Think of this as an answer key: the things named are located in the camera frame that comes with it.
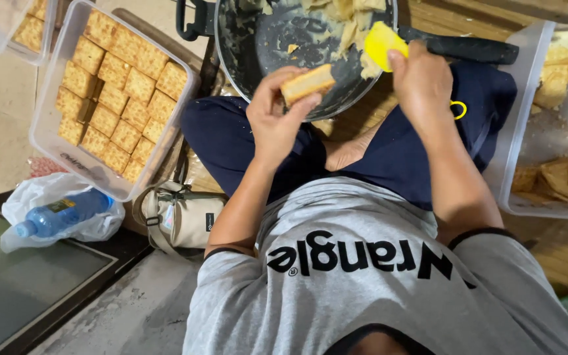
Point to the yellow plastic scraper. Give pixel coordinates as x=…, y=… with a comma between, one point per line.
x=381, y=44

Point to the white plastic bag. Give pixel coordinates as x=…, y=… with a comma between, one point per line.
x=32, y=190

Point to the person's bare foot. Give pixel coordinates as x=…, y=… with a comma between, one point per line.
x=350, y=150

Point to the rows of square crackers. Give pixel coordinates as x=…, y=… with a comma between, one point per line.
x=116, y=98

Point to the person's left hand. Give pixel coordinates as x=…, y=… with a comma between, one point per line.
x=271, y=128

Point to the navy blue trousers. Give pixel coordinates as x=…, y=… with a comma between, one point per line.
x=220, y=138

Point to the pale yellow filling paste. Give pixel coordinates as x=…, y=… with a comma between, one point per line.
x=348, y=19

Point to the large clear plastic container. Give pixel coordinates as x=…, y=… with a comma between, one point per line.
x=47, y=138

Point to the black frying pan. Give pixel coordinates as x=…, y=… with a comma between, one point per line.
x=264, y=44

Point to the loose pile of crackers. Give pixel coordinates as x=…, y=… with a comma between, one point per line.
x=560, y=177

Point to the clear plastic tub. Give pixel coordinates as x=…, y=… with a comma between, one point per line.
x=560, y=133

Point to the crackers in small container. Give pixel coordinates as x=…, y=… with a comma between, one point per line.
x=30, y=29

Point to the red patterned cloth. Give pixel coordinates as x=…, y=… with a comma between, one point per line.
x=45, y=166

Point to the person's right hand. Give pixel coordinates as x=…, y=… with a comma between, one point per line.
x=424, y=93

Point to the cracker sandwich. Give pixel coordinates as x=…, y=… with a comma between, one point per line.
x=308, y=84

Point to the grey printed t-shirt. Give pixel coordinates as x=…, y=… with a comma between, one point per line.
x=343, y=305

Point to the blue water bottle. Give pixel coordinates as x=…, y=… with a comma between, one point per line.
x=62, y=214

